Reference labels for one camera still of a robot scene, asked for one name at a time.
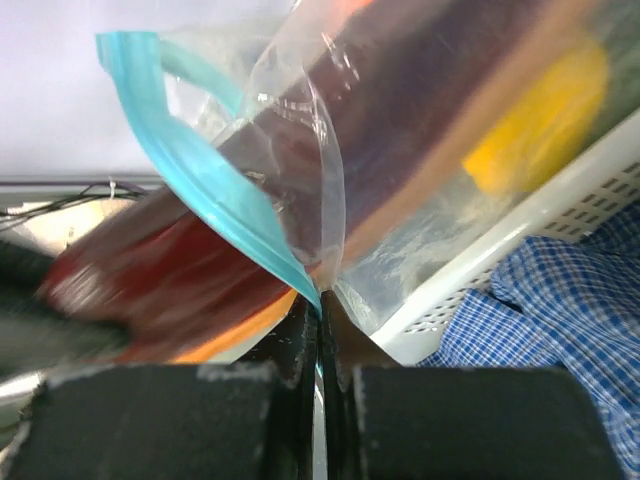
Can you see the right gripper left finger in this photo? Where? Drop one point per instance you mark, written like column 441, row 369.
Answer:
column 250, row 419

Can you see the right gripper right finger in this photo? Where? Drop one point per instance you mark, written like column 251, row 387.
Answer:
column 386, row 421

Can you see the clear zip top bag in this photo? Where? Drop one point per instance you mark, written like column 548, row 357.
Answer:
column 348, row 121

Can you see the fake yellow lemon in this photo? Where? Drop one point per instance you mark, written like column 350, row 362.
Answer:
column 546, row 128

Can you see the blue checkered shirt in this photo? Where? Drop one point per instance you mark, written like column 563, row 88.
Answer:
column 575, row 306

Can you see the white plastic basket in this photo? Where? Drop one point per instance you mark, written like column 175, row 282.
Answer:
column 594, row 187

